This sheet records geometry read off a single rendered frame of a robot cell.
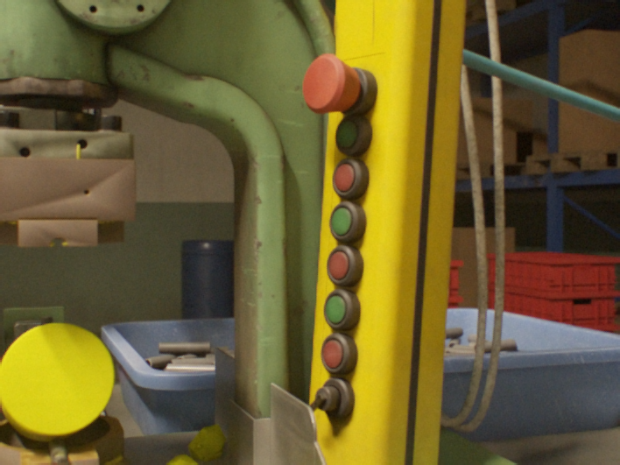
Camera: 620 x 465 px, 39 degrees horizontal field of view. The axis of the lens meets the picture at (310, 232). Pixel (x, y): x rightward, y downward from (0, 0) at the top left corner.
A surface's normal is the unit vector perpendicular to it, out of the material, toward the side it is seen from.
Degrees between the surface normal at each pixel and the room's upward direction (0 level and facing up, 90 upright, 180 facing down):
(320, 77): 83
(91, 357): 74
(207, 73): 90
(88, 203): 90
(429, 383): 90
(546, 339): 81
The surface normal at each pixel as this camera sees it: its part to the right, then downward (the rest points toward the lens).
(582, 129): -0.95, 0.00
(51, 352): 0.32, -0.25
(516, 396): 0.32, 0.19
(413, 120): 0.67, 0.02
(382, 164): -0.74, -0.07
